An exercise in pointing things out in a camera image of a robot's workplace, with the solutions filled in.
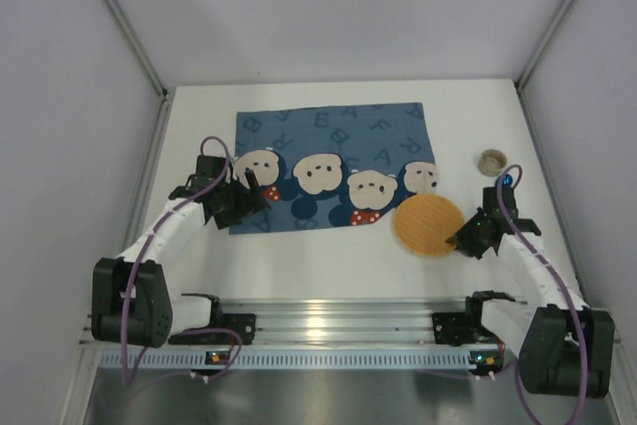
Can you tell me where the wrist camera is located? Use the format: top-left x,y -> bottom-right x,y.
482,186 -> 519,219
192,154 -> 228,188

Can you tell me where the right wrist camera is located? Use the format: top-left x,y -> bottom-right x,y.
482,186 -> 519,219

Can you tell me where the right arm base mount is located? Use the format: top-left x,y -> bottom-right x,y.
431,312 -> 499,346

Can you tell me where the small grey cup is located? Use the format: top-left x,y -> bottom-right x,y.
478,148 -> 509,177

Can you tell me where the left aluminium frame post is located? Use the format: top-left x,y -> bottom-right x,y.
74,0 -> 173,98

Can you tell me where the slotted cable duct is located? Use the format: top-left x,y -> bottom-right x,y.
128,347 -> 504,373

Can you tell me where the blue cartoon placemat cloth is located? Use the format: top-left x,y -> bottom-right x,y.
230,103 -> 439,235

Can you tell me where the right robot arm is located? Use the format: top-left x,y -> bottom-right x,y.
433,210 -> 615,398

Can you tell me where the right aluminium frame post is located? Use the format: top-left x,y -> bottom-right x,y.
515,0 -> 611,93

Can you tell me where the round woven orange plate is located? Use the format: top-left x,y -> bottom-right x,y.
392,193 -> 465,257

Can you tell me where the aluminium frame post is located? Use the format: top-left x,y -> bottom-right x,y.
515,0 -> 611,93
74,0 -> 173,98

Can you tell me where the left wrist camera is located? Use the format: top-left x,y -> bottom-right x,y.
192,154 -> 228,188

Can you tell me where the aluminium front rail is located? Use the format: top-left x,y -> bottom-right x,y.
79,298 -> 621,346

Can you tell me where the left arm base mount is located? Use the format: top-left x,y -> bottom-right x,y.
168,313 -> 257,345

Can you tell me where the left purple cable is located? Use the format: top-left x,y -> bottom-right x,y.
120,135 -> 244,389

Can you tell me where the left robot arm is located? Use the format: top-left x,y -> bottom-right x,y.
91,168 -> 269,348

